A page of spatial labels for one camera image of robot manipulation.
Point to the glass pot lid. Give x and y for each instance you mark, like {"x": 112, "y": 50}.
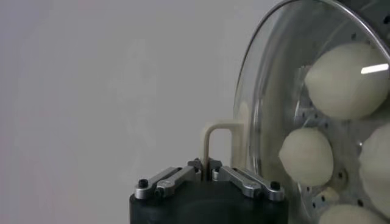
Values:
{"x": 265, "y": 91}

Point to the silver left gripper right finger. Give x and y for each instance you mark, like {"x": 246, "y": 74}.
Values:
{"x": 243, "y": 182}

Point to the white steamed baozi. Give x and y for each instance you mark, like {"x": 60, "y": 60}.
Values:
{"x": 344, "y": 82}
{"x": 377, "y": 170}
{"x": 350, "y": 216}
{"x": 304, "y": 156}

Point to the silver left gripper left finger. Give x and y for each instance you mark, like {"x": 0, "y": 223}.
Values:
{"x": 170, "y": 182}

